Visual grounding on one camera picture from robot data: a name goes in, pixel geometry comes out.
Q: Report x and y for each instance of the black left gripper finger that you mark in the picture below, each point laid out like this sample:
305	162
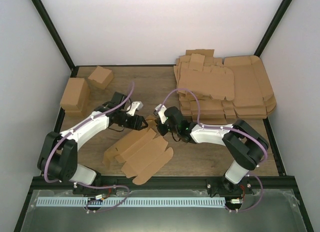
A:
143	126
141	119

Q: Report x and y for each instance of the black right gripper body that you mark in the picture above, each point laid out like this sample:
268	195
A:
162	131

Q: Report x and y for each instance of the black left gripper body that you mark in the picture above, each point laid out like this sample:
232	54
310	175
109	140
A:
135	124

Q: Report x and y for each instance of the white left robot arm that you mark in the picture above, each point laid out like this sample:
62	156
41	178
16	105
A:
58	159

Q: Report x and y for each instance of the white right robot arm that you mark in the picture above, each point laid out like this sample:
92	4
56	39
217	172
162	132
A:
247	147

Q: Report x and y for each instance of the small folded cardboard box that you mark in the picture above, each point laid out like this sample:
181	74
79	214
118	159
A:
101	77

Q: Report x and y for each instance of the tall folded cardboard box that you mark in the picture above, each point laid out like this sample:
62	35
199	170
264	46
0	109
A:
75	97

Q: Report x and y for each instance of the stack of flat cardboard sheets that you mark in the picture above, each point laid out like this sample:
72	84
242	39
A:
206	88

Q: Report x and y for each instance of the large flat cardboard sheet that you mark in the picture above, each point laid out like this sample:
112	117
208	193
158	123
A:
254	95

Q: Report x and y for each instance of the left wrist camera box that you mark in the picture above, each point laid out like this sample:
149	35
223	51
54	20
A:
134	107

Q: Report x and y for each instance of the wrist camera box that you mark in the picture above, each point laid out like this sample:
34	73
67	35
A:
160	111
134	107

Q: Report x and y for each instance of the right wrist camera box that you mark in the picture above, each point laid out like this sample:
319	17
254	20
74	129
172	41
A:
160	111

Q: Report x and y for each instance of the light blue slotted cable duct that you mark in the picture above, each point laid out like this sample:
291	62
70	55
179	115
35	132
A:
199	202

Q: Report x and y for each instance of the black aluminium frame rail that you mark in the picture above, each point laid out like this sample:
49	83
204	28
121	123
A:
213	185

